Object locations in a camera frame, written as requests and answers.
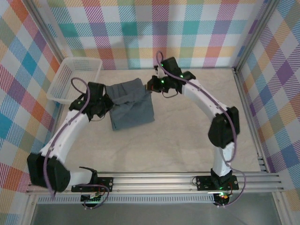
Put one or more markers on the grey-blue t-shirt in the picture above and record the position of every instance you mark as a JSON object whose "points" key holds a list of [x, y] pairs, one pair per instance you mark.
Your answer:
{"points": [[133, 112]]}

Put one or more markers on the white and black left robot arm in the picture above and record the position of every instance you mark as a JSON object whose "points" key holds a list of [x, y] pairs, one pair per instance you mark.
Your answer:
{"points": [[65, 133]]}

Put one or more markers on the white plastic mesh basket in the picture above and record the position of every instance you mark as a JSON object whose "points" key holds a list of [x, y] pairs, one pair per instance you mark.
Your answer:
{"points": [[72, 75]]}

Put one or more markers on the aluminium frame post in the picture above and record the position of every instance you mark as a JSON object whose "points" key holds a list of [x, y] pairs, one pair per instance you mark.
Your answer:
{"points": [[45, 29], [254, 35]]}

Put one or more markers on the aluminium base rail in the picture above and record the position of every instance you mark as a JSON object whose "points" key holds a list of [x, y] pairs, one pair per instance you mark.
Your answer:
{"points": [[152, 182]]}

